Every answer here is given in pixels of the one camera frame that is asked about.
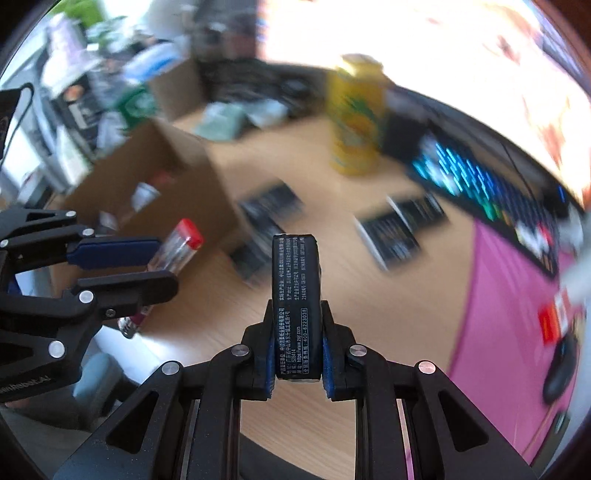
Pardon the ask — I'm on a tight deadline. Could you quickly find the brown cardboard box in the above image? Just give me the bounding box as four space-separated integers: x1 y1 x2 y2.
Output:
52 59 242 255

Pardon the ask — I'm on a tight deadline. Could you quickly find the white tea cup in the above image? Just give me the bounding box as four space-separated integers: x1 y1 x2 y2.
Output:
245 99 288 130

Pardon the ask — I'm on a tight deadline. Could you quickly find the yellow pineapple drink can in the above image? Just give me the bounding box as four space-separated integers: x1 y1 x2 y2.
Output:
327 54 389 176

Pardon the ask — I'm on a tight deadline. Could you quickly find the pink desk mat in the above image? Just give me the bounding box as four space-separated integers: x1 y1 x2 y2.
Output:
386 215 572 462

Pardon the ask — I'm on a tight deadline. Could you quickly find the clear tube red cap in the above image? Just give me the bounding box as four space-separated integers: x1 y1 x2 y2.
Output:
117 218 204 339

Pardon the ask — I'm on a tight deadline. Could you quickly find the green cloth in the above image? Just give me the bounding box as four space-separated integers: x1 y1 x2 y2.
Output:
193 102 249 142

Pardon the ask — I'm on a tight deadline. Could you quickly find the red cigarette pack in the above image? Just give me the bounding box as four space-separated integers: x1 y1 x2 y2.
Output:
538 289 572 345

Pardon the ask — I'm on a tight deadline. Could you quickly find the upright black tissue pack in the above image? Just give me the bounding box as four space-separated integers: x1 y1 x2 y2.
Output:
271 234 322 381

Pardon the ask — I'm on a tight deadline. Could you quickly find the black Face tissue pack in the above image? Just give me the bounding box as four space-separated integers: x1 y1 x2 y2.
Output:
356 211 421 271
388 192 448 233

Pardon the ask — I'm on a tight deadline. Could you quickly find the black drawer organizer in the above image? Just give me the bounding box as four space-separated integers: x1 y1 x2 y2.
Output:
191 3 327 119

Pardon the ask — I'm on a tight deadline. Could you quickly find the white sachet red text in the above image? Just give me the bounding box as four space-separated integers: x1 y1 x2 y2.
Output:
130 182 160 212

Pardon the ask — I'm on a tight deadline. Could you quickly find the RGB backlit keyboard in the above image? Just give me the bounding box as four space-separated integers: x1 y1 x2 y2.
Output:
408 133 559 279

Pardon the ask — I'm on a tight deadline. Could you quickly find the curved monitor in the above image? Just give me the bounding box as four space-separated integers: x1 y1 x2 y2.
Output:
256 1 590 207

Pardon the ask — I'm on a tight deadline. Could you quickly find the black computer mouse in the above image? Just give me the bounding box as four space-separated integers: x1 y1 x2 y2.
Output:
542 332 578 405

